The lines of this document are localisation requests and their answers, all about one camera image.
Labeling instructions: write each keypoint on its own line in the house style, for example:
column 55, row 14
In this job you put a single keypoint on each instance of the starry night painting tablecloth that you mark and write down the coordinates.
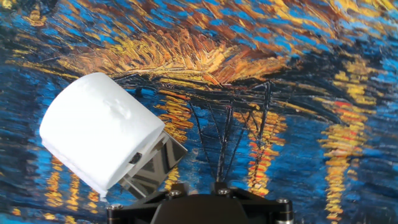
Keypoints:
column 248, row 93

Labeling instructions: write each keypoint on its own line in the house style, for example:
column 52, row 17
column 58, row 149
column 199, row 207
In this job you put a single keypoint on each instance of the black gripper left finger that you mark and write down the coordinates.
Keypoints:
column 140, row 208

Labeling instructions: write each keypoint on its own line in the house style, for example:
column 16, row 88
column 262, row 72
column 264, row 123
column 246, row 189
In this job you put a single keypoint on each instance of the white toilet paper roll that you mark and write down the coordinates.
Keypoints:
column 99, row 130

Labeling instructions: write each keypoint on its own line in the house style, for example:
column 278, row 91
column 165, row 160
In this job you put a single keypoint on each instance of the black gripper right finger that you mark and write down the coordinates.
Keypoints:
column 267, row 207

